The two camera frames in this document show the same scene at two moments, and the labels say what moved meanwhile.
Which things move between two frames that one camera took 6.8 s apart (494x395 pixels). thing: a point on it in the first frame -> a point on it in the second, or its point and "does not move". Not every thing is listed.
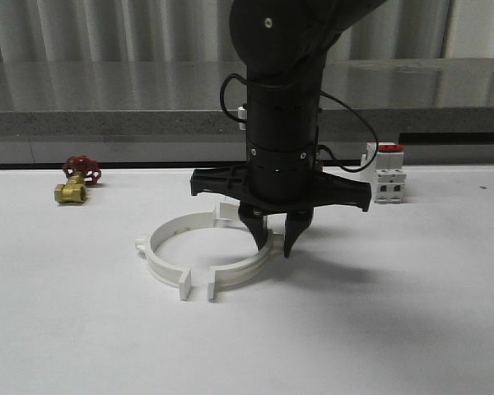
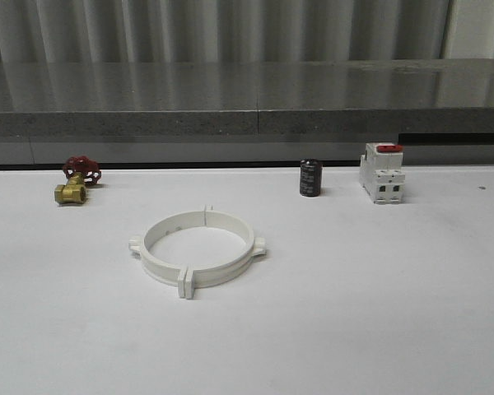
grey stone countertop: [169, 111] does not move
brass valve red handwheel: [79, 170] does not move
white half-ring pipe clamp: [225, 276] -> [223, 273]
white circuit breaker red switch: [386, 171] does not move
